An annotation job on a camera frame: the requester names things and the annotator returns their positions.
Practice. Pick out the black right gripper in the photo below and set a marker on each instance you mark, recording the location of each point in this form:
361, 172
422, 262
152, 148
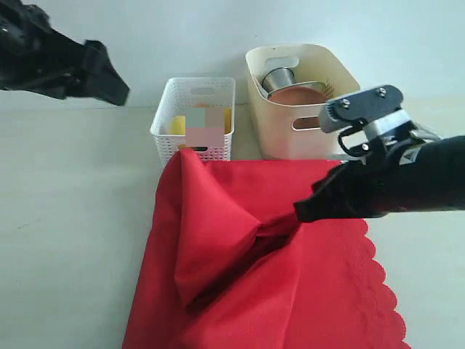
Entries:
326, 201

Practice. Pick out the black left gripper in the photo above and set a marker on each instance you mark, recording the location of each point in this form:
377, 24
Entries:
36, 58

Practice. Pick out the yellow lemon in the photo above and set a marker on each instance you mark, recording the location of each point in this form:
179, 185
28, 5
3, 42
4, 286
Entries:
177, 131

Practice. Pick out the pale green bowl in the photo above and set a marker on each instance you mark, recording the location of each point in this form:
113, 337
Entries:
323, 87

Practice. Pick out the brown round plate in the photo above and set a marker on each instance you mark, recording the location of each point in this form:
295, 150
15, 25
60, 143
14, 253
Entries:
297, 96

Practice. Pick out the red tablecloth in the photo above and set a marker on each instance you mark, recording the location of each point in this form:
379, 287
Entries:
227, 265

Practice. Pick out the stainless steel cup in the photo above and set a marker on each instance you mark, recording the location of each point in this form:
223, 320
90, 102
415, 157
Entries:
278, 78

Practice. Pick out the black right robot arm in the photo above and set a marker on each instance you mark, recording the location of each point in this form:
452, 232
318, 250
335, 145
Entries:
450, 174

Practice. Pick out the white perforated basket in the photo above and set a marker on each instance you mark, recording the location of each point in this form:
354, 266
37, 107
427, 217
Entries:
181, 93

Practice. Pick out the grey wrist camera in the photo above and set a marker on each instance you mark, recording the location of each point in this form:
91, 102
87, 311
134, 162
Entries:
362, 107

